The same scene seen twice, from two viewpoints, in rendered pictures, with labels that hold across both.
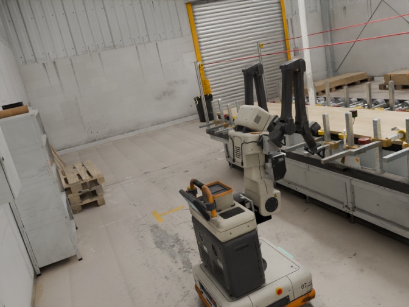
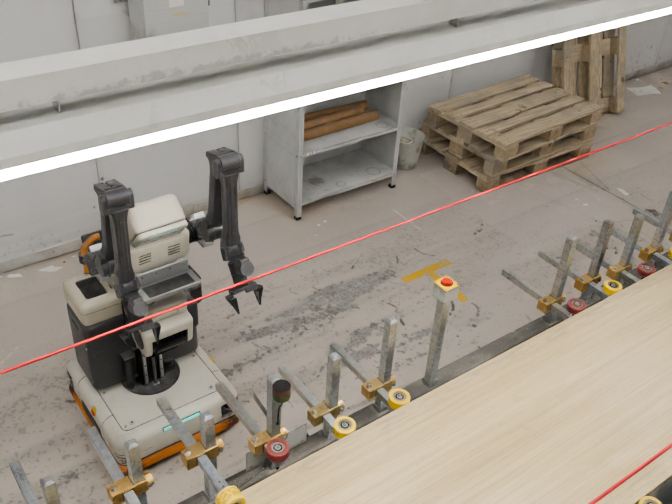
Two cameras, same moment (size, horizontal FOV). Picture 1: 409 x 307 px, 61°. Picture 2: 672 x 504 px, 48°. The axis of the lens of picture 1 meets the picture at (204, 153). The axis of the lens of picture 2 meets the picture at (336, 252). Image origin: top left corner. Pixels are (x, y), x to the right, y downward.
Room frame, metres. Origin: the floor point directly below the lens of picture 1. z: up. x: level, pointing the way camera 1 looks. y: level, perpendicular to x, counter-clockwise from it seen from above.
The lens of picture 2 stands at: (2.15, -2.90, 2.95)
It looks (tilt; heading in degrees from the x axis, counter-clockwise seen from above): 35 degrees down; 72
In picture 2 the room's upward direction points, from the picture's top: 4 degrees clockwise
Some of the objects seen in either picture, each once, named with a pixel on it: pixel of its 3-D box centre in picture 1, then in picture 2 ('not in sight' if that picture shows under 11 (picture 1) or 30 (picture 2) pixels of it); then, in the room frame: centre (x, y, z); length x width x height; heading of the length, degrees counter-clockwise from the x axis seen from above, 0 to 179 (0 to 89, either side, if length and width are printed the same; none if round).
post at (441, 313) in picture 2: (290, 128); (436, 341); (3.24, -0.86, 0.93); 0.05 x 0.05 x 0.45; 20
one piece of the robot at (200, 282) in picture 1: (208, 293); not in sight; (2.00, 0.16, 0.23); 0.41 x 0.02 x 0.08; 21
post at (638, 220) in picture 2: (231, 122); (626, 256); (4.40, -0.43, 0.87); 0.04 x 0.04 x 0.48; 20
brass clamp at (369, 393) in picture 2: not in sight; (378, 385); (2.98, -0.96, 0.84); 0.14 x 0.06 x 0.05; 20
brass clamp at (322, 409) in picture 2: (330, 144); (326, 411); (2.74, -1.05, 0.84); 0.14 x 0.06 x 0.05; 20
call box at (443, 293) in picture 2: not in sight; (445, 290); (3.24, -0.86, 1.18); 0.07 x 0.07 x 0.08; 20
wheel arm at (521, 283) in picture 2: not in sight; (538, 295); (3.88, -0.56, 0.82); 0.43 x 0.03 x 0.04; 110
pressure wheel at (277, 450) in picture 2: (364, 145); (277, 457); (2.52, -1.22, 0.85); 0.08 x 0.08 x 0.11
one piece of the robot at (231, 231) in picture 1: (227, 232); (136, 314); (2.10, -0.05, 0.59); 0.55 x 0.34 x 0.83; 21
